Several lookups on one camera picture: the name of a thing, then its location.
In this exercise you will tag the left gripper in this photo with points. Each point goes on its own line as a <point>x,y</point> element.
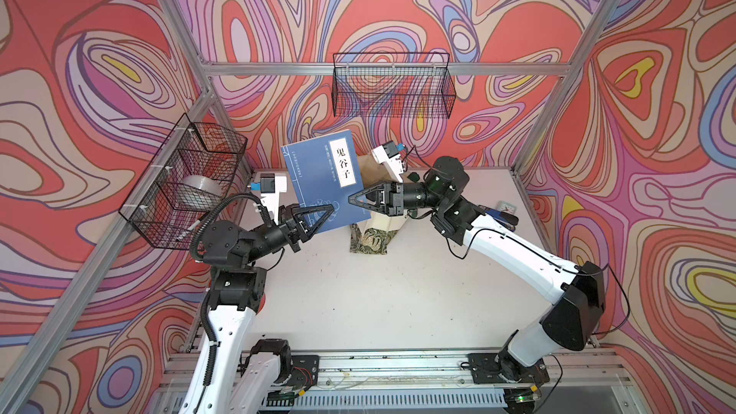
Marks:
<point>287,232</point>

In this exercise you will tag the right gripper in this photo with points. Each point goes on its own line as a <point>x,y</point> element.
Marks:
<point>389,198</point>

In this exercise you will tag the cream canvas tote bag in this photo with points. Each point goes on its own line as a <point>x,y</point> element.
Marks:
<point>372,237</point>

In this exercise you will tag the dark blue book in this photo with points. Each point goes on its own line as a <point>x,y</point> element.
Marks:
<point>325,170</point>

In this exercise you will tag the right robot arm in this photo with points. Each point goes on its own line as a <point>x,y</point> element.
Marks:
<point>576,294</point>

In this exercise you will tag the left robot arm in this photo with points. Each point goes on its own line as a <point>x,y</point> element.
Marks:
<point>225,380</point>

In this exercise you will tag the silver tape roll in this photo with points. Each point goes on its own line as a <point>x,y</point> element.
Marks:
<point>197,193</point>

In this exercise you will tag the white marker pen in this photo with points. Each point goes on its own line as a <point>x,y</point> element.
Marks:
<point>187,232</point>

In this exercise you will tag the small card packet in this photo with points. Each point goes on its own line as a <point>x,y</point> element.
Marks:
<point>507,207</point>

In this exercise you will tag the blue stapler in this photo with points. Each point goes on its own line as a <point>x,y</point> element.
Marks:
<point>507,220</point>

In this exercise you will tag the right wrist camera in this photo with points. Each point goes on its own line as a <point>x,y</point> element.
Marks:
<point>389,155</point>

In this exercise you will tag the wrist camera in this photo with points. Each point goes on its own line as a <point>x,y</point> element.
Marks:
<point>389,155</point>
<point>269,187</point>

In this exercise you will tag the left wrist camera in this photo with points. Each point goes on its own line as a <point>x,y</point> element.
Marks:
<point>269,187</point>

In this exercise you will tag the black wire basket back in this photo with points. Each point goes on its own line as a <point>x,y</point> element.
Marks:
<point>405,85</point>

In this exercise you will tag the black wire basket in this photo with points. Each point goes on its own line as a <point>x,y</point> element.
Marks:
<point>190,174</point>
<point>405,85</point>

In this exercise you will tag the black wire basket left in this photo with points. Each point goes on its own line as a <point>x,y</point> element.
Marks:
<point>190,174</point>

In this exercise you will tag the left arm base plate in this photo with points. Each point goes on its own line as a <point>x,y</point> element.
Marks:
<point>299,372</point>

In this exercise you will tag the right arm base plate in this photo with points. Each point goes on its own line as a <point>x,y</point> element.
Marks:
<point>494,368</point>

